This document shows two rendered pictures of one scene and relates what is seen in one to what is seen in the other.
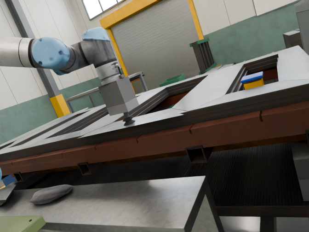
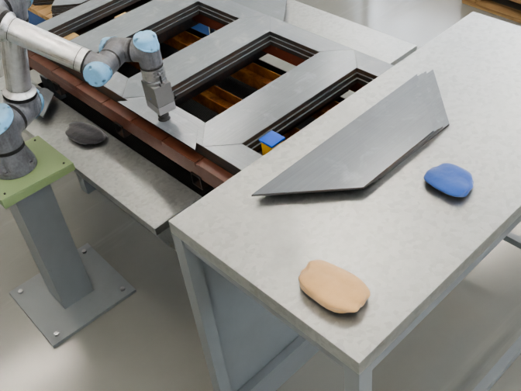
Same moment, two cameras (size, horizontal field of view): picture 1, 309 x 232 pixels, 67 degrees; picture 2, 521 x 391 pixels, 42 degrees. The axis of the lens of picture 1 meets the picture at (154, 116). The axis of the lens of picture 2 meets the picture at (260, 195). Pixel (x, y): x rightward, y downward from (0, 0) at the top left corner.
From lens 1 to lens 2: 169 cm
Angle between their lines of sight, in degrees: 35
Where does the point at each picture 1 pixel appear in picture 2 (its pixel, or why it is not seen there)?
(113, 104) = (150, 101)
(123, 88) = (160, 95)
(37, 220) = (69, 166)
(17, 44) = (73, 59)
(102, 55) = (146, 65)
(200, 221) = not seen: hidden behind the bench
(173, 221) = (153, 221)
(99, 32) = (147, 46)
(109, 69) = (150, 77)
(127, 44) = not seen: outside the picture
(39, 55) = (87, 77)
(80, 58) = (126, 59)
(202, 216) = not seen: hidden behind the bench
